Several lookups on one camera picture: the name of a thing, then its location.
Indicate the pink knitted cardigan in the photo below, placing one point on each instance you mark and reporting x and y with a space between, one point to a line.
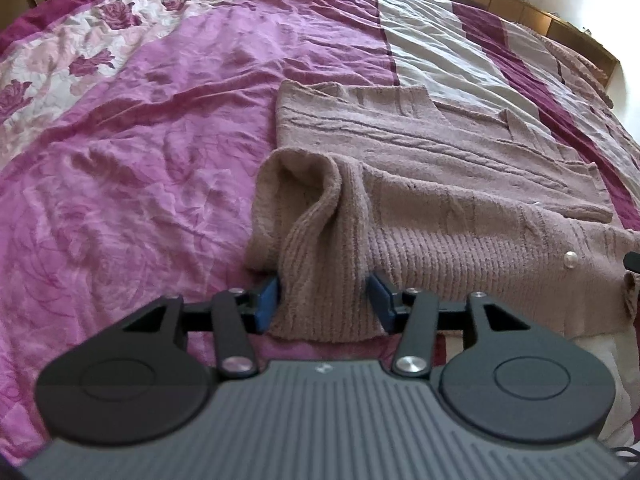
435 195

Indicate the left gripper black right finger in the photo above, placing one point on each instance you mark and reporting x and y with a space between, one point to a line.
501 374

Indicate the pink purple floral bedspread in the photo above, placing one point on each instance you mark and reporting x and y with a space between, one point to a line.
133 131

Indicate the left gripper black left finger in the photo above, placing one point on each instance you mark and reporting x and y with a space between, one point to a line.
152 372

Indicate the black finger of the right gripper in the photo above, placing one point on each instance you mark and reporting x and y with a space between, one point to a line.
631 262

